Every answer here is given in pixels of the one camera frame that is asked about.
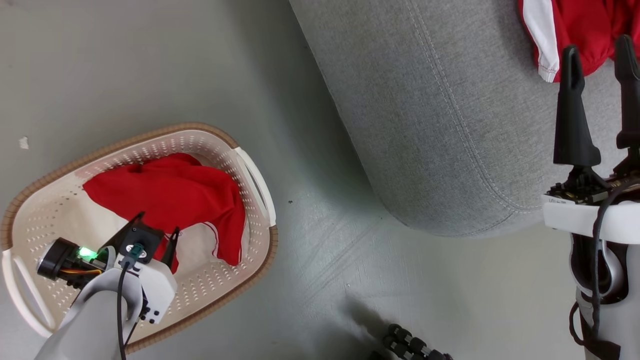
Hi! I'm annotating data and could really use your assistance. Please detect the white laundry basket brown rim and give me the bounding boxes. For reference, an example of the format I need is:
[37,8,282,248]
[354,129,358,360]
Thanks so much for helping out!
[0,122,279,355]

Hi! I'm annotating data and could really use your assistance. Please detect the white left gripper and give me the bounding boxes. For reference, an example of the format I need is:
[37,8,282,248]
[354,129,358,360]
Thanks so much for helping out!
[101,212,181,325]

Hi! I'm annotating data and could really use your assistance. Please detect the red and white garment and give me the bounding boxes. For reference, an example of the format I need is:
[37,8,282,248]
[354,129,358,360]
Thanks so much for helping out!
[82,152,247,275]

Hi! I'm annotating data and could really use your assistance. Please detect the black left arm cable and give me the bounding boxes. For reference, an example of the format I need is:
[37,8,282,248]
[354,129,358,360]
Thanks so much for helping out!
[116,245,141,360]

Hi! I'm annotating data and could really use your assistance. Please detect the red garment with white cuff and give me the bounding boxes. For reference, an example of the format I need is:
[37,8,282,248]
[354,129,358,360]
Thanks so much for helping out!
[517,0,640,84]

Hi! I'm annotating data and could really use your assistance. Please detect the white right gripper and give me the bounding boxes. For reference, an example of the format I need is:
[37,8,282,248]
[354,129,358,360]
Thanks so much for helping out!
[542,35,640,243]

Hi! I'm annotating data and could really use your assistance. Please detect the grey fabric sofa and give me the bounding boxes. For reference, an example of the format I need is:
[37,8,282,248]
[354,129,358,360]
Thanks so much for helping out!
[289,0,640,238]

